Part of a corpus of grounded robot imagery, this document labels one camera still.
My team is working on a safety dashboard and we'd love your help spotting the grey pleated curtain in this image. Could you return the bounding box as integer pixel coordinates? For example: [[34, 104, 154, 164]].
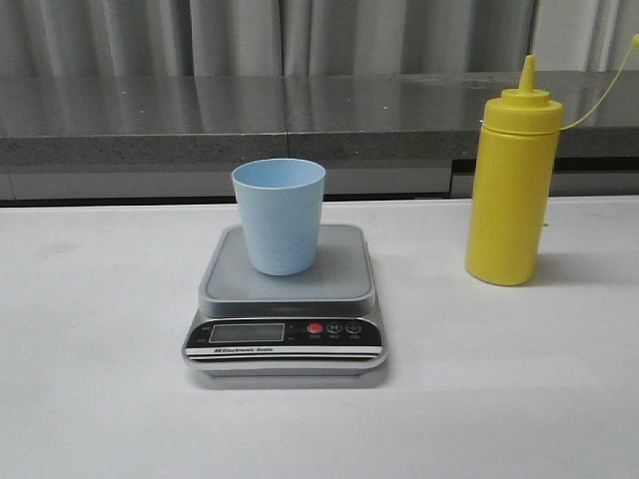
[[1, 1, 638, 78]]

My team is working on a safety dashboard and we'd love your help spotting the grey stone counter ledge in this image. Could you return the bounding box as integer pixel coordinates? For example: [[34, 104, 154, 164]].
[[0, 69, 639, 201]]

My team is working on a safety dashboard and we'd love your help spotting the yellow squeeze bottle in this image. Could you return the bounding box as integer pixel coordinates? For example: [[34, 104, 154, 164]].
[[465, 36, 638, 286]]

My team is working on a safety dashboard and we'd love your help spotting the light blue plastic cup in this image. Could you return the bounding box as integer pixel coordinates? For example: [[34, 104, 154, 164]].
[[232, 158, 325, 276]]

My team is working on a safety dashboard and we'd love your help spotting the silver digital kitchen scale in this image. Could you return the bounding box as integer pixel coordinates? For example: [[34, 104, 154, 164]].
[[182, 224, 387, 377]]

